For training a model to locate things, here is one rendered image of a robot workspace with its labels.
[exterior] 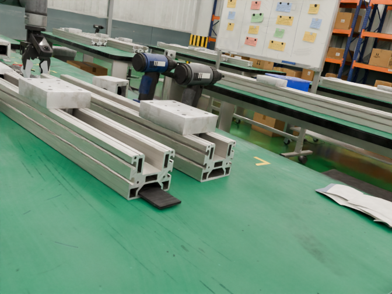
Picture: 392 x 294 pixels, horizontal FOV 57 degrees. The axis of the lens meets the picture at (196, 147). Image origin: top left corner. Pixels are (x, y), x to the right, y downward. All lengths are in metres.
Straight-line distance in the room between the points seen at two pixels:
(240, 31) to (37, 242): 3.97
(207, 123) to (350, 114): 1.34
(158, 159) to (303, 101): 1.61
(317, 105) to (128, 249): 1.78
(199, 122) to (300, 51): 3.03
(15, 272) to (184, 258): 0.21
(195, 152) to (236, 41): 3.64
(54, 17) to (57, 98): 12.02
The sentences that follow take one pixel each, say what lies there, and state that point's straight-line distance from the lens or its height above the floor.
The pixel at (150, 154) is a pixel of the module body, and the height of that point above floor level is 0.85.
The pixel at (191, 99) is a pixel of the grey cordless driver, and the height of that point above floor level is 0.90.
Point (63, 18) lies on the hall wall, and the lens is 12.98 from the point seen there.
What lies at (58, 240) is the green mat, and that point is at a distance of 0.55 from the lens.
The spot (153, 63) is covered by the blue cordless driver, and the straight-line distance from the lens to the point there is 1.18.
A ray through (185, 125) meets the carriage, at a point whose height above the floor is 0.89.
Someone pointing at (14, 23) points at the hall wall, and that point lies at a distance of 12.58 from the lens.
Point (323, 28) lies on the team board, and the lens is 3.70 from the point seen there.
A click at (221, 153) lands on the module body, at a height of 0.83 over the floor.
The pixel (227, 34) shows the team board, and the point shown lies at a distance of 4.49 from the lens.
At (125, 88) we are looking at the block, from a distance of 1.41.
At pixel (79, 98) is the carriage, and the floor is 0.89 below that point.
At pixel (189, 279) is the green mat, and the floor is 0.78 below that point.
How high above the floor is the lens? 1.07
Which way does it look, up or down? 17 degrees down
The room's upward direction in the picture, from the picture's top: 10 degrees clockwise
